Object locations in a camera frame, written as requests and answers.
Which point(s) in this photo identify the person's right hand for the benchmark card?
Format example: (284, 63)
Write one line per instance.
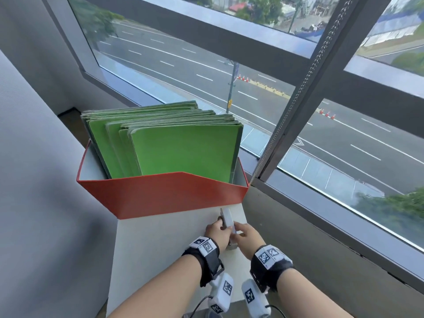
(250, 240)

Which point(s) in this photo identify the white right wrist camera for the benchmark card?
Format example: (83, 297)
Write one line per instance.
(253, 298)

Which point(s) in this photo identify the red cardboard file box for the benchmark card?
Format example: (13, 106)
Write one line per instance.
(159, 195)

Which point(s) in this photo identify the person's right forearm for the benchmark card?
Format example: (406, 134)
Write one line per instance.
(304, 298)

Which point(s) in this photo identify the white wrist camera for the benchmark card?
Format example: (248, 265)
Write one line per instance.
(253, 298)
(222, 293)

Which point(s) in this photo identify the dark grey window frame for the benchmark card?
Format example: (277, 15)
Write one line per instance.
(308, 105)

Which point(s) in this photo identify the person's right fingers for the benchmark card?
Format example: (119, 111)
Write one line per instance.
(239, 228)

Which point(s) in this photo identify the street light pole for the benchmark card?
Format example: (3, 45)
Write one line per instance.
(233, 86)

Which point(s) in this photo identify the row of orange traffic cones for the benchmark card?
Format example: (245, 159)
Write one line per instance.
(328, 114)

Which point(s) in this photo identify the person's left forearm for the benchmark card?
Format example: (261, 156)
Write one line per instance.
(159, 288)

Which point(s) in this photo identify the white cabinet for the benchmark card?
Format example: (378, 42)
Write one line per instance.
(159, 248)

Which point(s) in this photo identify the stack of green folders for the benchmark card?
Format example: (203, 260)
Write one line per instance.
(185, 152)

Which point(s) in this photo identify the person's left hand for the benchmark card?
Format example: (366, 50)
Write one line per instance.
(214, 233)

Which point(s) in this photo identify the person's left fingers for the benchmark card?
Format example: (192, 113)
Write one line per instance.
(222, 225)

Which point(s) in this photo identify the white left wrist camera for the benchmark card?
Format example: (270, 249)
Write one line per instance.
(222, 293)

